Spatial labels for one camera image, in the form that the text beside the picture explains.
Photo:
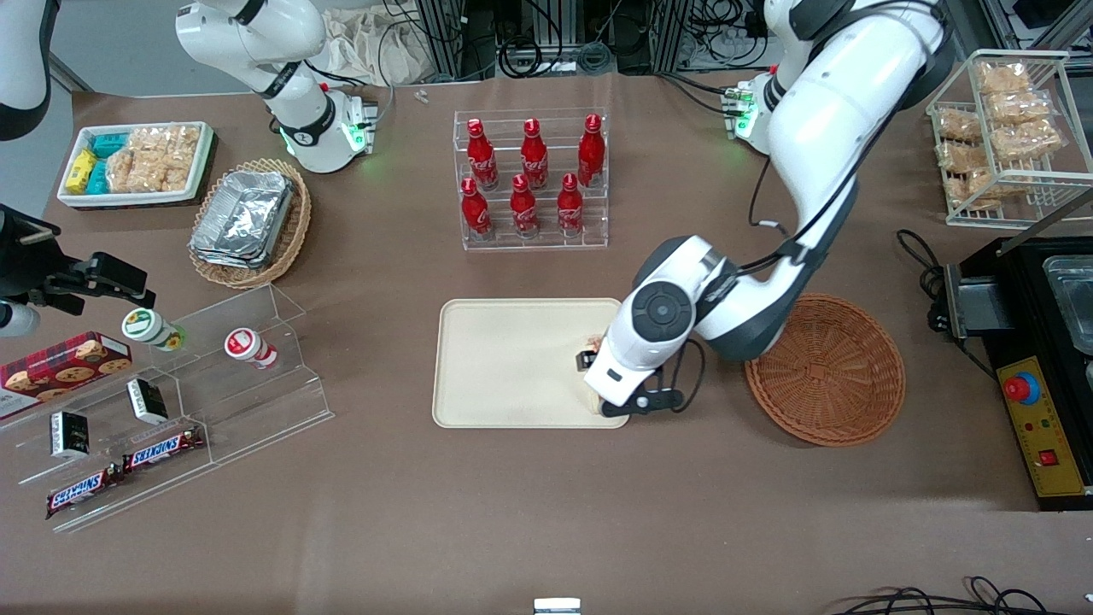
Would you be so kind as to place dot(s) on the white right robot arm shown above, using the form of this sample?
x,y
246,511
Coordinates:
x,y
256,34

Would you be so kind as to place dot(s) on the brown wicker basket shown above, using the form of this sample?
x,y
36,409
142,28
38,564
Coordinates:
x,y
837,384

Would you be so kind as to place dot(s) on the red capped yogurt bottle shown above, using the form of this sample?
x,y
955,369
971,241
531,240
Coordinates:
x,y
248,346

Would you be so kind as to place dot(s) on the black machine housing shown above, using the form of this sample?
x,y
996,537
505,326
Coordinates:
x,y
1025,290

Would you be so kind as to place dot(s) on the red cola bottle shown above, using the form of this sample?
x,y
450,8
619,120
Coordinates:
x,y
475,212
482,158
569,207
534,158
591,154
523,209

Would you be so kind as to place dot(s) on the clear acrylic bottle rack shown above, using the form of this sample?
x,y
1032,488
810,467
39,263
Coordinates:
x,y
538,243

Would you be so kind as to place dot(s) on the white cloth bag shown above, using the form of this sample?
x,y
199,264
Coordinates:
x,y
367,47

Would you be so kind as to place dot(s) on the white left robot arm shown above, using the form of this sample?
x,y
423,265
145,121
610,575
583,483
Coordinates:
x,y
820,128

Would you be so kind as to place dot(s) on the white plastic bin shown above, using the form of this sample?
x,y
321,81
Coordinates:
x,y
137,199

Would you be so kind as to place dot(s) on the small black box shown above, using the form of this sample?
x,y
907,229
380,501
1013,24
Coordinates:
x,y
70,436
147,401

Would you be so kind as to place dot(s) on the clear acrylic stepped shelf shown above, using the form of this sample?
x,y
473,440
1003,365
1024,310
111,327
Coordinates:
x,y
256,410

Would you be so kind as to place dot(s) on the yellow snack box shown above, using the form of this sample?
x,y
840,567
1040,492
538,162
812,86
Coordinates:
x,y
81,171

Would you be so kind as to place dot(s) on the grey metal box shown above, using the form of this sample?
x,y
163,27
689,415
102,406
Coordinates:
x,y
978,307

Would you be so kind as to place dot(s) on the red emergency stop button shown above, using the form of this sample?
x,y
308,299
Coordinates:
x,y
1021,389

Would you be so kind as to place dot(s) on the yellow control panel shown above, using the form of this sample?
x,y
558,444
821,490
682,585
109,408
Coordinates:
x,y
1046,427

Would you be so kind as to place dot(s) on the rice cracker bag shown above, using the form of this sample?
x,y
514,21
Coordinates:
x,y
166,139
132,171
177,171

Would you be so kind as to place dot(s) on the green capped yogurt bottle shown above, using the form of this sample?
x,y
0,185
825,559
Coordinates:
x,y
147,328

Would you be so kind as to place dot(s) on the aluminium foil tray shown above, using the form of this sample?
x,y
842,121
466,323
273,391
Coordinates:
x,y
226,260
243,213

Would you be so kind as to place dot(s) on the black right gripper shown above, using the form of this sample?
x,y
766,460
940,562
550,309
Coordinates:
x,y
24,258

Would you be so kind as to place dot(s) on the red cookie box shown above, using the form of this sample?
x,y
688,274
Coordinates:
x,y
64,367

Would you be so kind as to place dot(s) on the Snickers bar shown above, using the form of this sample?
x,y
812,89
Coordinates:
x,y
162,448
81,493

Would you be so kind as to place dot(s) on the steel pan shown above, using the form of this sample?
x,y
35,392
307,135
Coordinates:
x,y
1072,299

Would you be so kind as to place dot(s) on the beige plastic tray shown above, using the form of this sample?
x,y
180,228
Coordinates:
x,y
512,363

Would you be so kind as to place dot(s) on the clear bagged snack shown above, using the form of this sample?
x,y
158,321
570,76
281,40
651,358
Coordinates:
x,y
958,125
1029,141
1020,107
1003,79
961,156
973,188

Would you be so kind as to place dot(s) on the light wicker basket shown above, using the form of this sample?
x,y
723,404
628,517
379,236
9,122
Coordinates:
x,y
295,231

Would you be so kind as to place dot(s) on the grey metal bar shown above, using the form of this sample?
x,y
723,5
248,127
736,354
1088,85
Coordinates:
x,y
1046,229

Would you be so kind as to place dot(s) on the teal snack box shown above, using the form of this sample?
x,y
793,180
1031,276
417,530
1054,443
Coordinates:
x,y
108,143
97,178

